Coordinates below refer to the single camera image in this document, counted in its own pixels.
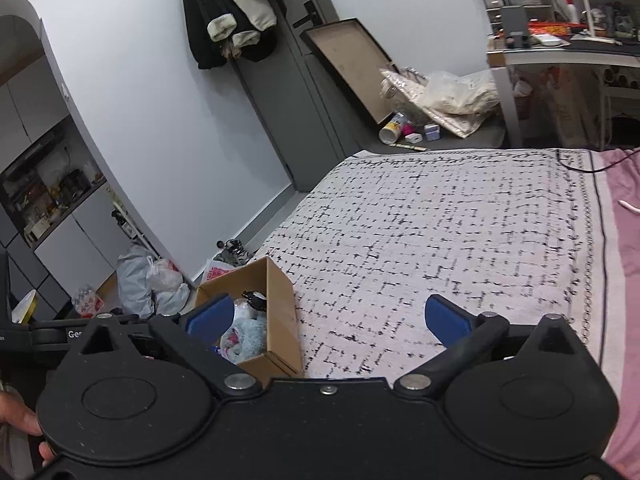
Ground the white black-patterned blanket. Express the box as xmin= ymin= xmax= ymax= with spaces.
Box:
xmin=251 ymin=147 xmax=627 ymax=380

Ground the white plastic bag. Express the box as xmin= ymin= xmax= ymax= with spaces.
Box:
xmin=148 ymin=257 xmax=192 ymax=314

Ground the black and cream jacket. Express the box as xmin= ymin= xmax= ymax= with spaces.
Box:
xmin=179 ymin=0 xmax=282 ymax=71

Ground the yellow rimmed round tray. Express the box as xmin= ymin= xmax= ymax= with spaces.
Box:
xmin=9 ymin=289 xmax=39 ymax=326

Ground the grey drawer organizer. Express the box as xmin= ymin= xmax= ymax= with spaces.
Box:
xmin=476 ymin=0 xmax=557 ymax=25

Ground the white and yellow can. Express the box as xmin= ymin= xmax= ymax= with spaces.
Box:
xmin=378 ymin=112 xmax=407 ymax=144

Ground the brown cardboard box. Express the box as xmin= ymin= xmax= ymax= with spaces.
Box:
xmin=194 ymin=256 xmax=304 ymax=380

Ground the grey built-in cabinet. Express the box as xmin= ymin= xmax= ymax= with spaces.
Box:
xmin=0 ymin=0 xmax=168 ymax=322

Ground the white desk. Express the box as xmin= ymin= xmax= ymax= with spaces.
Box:
xmin=486 ymin=37 xmax=640 ymax=150

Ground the white desktop shelf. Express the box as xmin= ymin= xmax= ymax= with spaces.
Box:
xmin=569 ymin=0 xmax=640 ymax=42

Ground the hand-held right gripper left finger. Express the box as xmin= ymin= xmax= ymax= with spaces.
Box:
xmin=64 ymin=294 xmax=263 ymax=397

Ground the red flat box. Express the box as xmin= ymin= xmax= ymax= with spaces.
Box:
xmin=527 ymin=20 xmax=587 ymax=37

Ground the red and white printed bag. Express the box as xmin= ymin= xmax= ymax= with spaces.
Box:
xmin=201 ymin=258 xmax=236 ymax=287

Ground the teal fluffy plush toy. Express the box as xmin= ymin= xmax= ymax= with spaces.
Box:
xmin=219 ymin=316 xmax=269 ymax=362

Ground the white stool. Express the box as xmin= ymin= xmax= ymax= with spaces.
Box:
xmin=596 ymin=66 xmax=640 ymax=149

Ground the black framed brown board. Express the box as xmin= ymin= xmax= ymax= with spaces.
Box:
xmin=299 ymin=17 xmax=402 ymax=127

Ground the black door handle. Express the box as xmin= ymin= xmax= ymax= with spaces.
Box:
xmin=292 ymin=0 xmax=321 ymax=30

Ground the clear bag of beige cloth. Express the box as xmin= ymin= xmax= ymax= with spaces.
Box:
xmin=421 ymin=68 xmax=502 ymax=116

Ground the dark grey door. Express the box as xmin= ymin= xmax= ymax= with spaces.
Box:
xmin=226 ymin=0 xmax=370 ymax=194

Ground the plastic bags pile by door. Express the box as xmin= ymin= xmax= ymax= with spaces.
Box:
xmin=379 ymin=65 xmax=502 ymax=139

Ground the red and white bottle pack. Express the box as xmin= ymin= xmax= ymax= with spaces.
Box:
xmin=72 ymin=284 xmax=106 ymax=319

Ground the grey plastic bag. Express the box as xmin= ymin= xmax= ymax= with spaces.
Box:
xmin=116 ymin=243 xmax=158 ymax=317

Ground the black and white plush toy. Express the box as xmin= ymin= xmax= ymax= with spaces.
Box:
xmin=242 ymin=289 xmax=269 ymax=312

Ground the person's left hand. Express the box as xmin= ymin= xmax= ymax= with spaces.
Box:
xmin=0 ymin=390 xmax=57 ymax=467

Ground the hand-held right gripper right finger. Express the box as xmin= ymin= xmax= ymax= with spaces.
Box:
xmin=394 ymin=294 xmax=587 ymax=397

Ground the clear plastic bag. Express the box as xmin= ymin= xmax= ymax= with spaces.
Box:
xmin=544 ymin=66 xmax=602 ymax=149

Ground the pink bed sheet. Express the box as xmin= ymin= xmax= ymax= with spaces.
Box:
xmin=591 ymin=147 xmax=640 ymax=477

